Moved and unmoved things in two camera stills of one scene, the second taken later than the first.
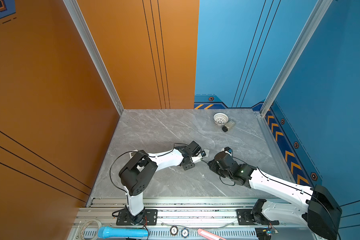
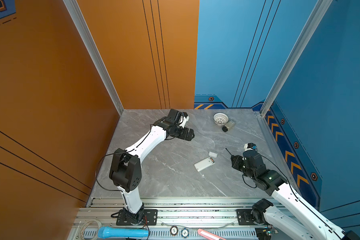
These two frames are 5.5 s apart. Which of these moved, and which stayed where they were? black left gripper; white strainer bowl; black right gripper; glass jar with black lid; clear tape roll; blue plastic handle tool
Moved: black left gripper; black right gripper
Stayed: white strainer bowl; glass jar with black lid; clear tape roll; blue plastic handle tool
